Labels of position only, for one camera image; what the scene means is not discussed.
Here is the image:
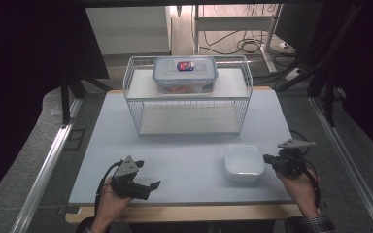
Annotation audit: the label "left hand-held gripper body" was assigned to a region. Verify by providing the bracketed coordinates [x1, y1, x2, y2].
[110, 154, 152, 201]

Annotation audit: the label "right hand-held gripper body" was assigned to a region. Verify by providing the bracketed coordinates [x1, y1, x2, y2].
[272, 139, 317, 180]

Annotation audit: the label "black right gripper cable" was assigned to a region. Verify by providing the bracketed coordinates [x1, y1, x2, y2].
[304, 159, 322, 210]

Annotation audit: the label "clear container with blue-rimmed lid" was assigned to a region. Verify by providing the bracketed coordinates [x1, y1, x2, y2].
[152, 55, 220, 95]

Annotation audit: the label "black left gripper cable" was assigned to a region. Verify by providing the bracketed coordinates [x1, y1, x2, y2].
[94, 159, 124, 215]

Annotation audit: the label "light blue table mat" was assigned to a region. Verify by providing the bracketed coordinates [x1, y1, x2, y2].
[68, 89, 297, 207]

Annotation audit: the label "white cabinet panel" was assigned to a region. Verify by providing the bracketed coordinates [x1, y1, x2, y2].
[85, 6, 173, 56]

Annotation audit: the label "black metal stand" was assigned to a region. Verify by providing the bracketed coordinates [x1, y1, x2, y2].
[60, 69, 113, 126]
[275, 3, 367, 128]

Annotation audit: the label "person's left hand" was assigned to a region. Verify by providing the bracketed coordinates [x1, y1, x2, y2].
[91, 176, 134, 228]

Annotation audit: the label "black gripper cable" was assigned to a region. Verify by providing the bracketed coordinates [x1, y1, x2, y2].
[94, 159, 124, 215]
[304, 159, 322, 210]

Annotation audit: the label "black floor plate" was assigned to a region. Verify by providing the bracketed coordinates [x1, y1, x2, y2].
[63, 128, 87, 151]

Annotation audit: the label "black floor cables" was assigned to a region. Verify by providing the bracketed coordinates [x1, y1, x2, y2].
[199, 29, 275, 56]

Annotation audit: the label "aluminium rail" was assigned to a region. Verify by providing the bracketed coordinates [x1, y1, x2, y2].
[308, 96, 373, 233]
[10, 96, 83, 233]

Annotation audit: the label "dark monitor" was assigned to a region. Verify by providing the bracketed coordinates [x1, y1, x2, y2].
[273, 3, 325, 53]

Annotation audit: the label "white square container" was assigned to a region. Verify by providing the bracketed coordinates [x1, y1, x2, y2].
[222, 143, 266, 183]

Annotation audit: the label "white power strip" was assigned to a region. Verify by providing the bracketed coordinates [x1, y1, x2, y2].
[285, 67, 305, 83]

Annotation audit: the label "wooden table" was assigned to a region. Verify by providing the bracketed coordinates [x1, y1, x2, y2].
[65, 85, 305, 225]

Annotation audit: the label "person's right hand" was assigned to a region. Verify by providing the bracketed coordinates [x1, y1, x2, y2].
[276, 168, 321, 218]

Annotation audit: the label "white wire shelf rack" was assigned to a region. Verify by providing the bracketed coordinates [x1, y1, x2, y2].
[122, 54, 254, 137]

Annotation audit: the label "white desk frame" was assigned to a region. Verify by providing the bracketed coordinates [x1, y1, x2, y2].
[193, 4, 283, 74]

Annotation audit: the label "black cable beside table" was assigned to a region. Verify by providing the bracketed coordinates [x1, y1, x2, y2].
[289, 129, 311, 157]

